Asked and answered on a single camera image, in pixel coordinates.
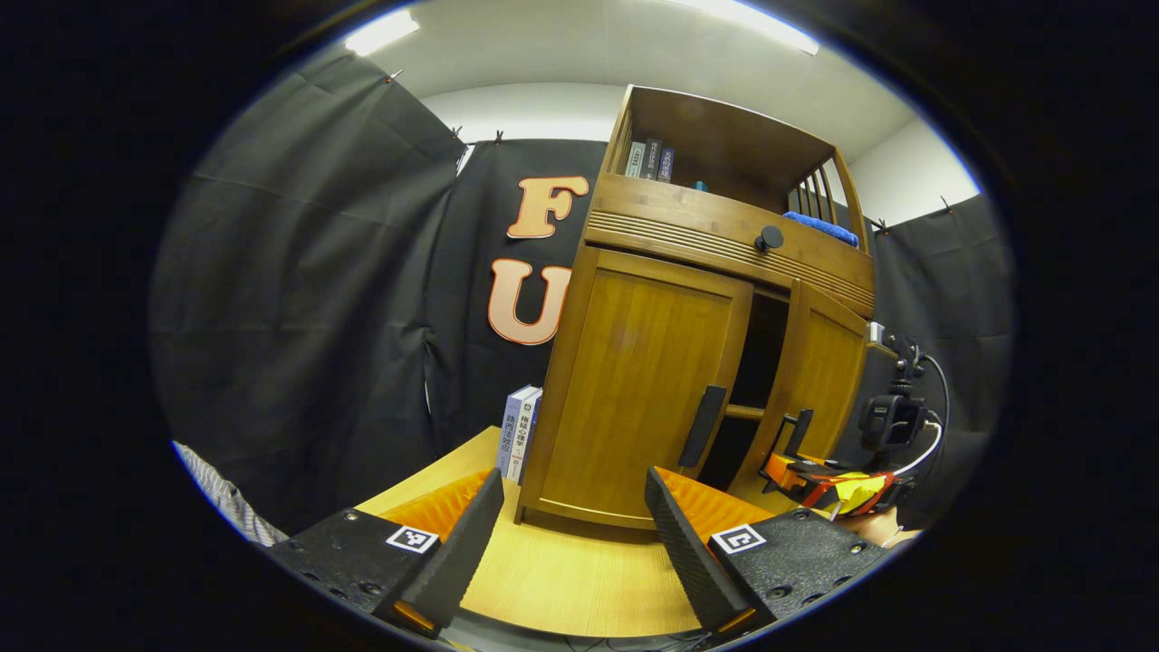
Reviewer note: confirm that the wooden double-door shoe cabinet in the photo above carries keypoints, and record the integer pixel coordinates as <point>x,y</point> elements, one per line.
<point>724,136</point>

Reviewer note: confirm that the dark grey book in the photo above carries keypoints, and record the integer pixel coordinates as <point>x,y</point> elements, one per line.
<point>652,158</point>

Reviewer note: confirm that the blue towel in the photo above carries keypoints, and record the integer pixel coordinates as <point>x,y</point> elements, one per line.
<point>819,226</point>

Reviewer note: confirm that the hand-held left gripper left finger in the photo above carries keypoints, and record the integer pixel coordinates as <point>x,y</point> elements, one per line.
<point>462,552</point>

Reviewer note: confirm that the wooden drawer with black knob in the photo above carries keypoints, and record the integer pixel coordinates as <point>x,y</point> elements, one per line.
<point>670,213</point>

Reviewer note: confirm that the black backdrop cloth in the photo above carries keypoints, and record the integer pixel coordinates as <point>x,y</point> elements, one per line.
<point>299,317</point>

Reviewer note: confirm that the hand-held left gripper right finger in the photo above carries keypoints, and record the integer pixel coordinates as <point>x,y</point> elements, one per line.
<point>688,552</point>

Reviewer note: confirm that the striped grey clothing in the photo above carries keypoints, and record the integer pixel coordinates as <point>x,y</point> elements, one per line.
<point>226,498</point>

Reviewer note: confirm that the white spine book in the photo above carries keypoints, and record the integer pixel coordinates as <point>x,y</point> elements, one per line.
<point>530,444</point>

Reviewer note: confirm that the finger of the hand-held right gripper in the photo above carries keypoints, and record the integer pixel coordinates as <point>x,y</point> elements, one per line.
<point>869,493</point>
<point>792,473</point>

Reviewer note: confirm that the light blue spine book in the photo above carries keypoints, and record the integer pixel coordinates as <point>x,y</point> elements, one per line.
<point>512,435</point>

